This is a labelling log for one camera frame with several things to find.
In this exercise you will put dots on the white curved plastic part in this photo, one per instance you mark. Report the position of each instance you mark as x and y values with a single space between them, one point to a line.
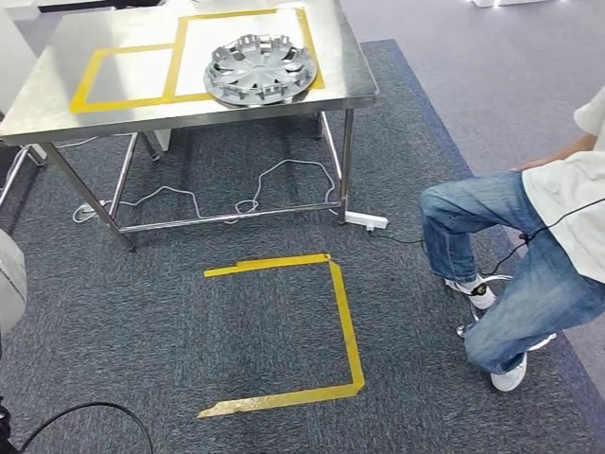
11 282

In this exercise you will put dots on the person's forearm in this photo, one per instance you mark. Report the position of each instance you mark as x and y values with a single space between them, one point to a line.
557 155

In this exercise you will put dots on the yellow tape on workbench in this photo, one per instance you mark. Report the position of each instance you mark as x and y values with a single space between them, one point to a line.
175 56

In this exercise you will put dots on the stainless steel workbench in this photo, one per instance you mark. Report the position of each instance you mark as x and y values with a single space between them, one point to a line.
118 75

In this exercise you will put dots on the white power strip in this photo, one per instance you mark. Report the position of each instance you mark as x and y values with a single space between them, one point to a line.
366 220

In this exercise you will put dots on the yellow floor tape square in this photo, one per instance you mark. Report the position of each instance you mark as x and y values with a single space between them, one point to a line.
347 326

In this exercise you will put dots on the silver wheel hubcap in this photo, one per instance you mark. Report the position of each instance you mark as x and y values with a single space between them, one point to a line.
259 72

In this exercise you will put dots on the person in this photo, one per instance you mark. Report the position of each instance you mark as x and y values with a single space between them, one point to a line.
534 294

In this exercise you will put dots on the white lit display plinth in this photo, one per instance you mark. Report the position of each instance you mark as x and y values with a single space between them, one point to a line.
505 3

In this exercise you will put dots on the grey metal table frame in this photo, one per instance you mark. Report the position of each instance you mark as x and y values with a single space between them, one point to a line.
16 172

